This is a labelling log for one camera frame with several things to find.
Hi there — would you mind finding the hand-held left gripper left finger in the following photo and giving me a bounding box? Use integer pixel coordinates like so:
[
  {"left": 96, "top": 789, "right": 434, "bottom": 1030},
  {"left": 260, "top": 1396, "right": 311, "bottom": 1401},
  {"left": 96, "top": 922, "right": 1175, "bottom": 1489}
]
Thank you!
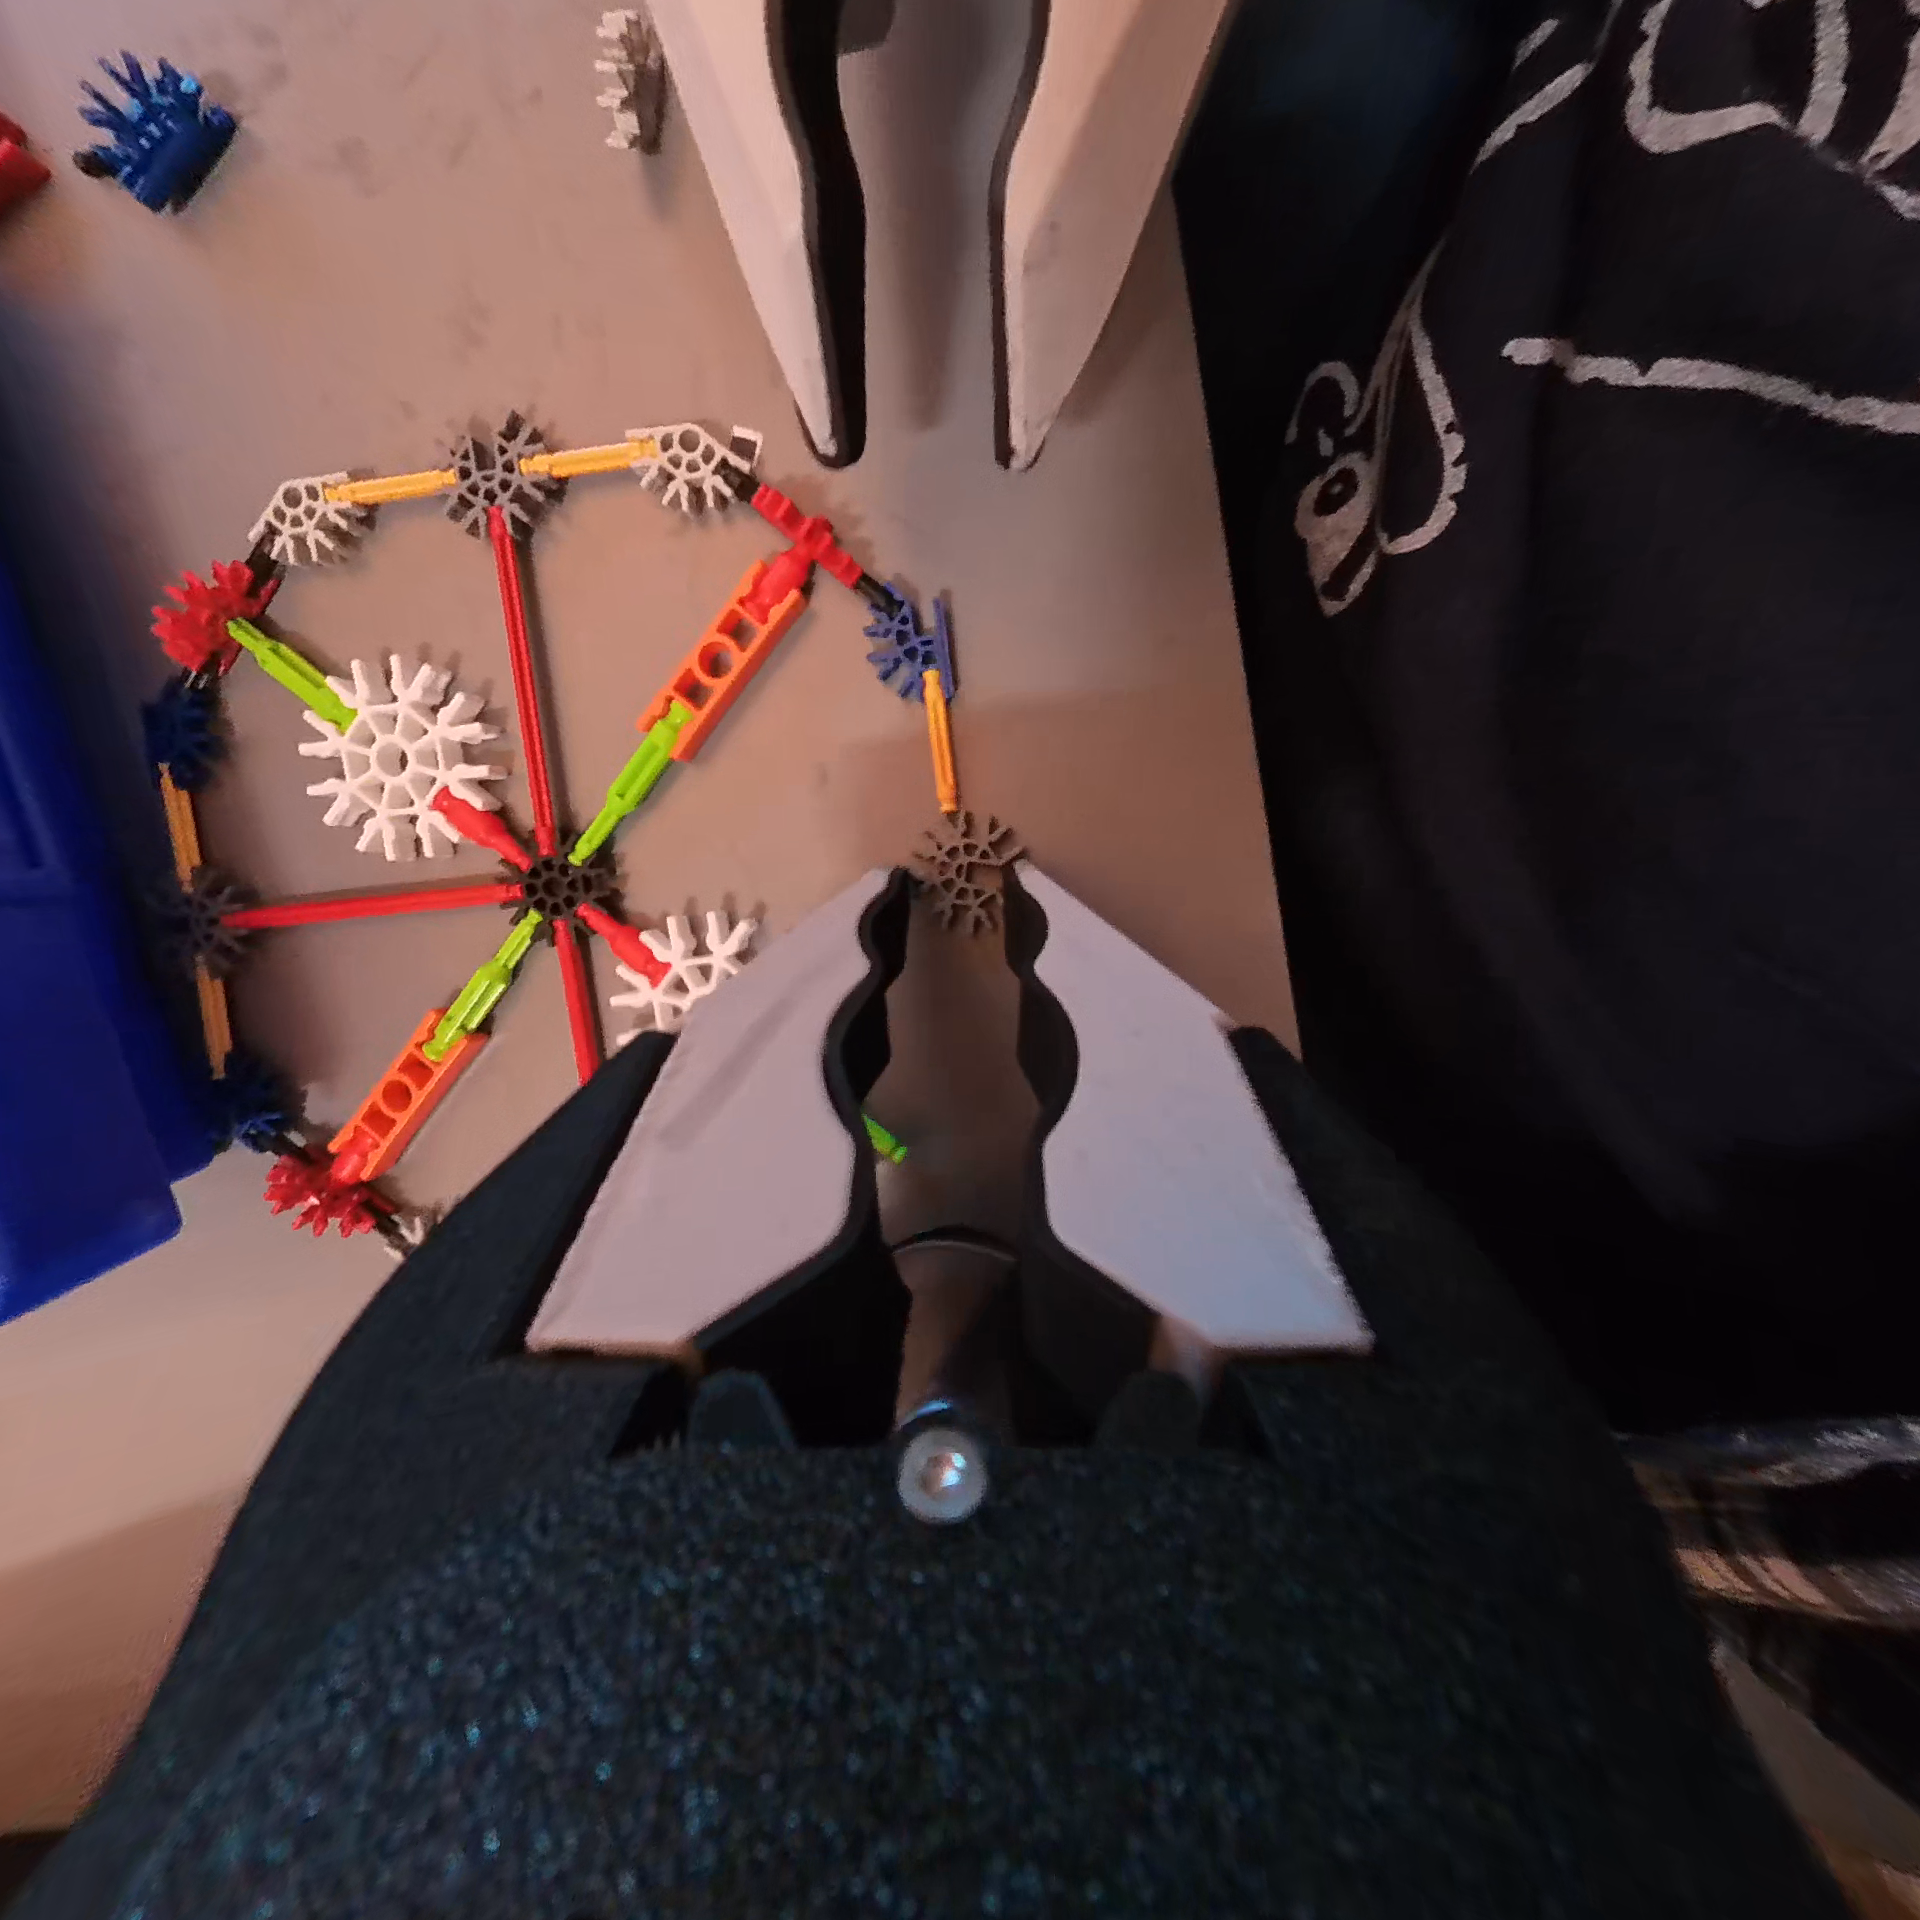
[{"left": 525, "top": 863, "right": 914, "bottom": 1367}]

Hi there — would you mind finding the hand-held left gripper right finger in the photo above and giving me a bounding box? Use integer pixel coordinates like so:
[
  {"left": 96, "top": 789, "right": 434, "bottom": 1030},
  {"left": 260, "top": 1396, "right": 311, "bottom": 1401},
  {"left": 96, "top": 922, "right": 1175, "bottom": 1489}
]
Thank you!
[{"left": 1001, "top": 863, "right": 1373, "bottom": 1365}]

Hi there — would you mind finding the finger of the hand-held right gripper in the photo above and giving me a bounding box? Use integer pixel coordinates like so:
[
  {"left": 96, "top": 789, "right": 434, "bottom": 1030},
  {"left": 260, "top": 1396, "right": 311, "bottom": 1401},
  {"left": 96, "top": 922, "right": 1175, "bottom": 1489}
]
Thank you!
[
  {"left": 645, "top": 0, "right": 874, "bottom": 465},
  {"left": 991, "top": 0, "right": 1239, "bottom": 472}
]

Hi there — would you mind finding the colourful toy wheel model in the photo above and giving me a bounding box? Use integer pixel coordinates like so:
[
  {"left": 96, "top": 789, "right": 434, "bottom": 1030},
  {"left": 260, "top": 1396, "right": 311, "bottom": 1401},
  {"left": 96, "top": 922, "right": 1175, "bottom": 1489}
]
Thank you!
[{"left": 143, "top": 412, "right": 912, "bottom": 1255}]

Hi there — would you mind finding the grey toy connector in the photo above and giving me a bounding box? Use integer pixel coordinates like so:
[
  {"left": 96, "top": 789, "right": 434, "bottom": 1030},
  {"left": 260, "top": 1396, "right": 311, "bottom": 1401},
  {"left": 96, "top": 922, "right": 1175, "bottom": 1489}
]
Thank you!
[{"left": 912, "top": 809, "right": 1031, "bottom": 934}]

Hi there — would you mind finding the blue toy connector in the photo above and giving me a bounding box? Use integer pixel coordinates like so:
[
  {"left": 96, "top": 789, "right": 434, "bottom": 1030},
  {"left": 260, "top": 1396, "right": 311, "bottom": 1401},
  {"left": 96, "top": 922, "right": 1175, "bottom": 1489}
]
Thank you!
[
  {"left": 76, "top": 53, "right": 241, "bottom": 212},
  {"left": 861, "top": 583, "right": 960, "bottom": 703}
]

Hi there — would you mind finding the blue plastic bin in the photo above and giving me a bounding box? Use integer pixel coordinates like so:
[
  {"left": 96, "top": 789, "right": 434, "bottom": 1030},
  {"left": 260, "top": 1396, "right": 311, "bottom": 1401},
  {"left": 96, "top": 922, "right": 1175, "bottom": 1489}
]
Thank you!
[{"left": 0, "top": 298, "right": 186, "bottom": 1328}]

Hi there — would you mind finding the small white toy piece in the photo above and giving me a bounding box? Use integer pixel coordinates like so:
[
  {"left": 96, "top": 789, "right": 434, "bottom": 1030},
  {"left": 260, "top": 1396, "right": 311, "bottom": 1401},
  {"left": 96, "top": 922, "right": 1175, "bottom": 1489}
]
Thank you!
[{"left": 592, "top": 6, "right": 666, "bottom": 156}]

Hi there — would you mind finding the black printed t-shirt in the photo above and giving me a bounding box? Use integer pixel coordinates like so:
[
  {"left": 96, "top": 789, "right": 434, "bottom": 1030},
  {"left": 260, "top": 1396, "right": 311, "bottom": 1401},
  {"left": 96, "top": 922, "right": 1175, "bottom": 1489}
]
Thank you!
[{"left": 1177, "top": 0, "right": 1920, "bottom": 1426}]

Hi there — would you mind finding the plaid flannel shirt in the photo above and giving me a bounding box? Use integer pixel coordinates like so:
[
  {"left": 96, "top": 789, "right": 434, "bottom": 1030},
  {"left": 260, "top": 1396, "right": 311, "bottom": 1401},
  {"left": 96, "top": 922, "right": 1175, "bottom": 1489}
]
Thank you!
[{"left": 1620, "top": 1417, "right": 1920, "bottom": 1801}]

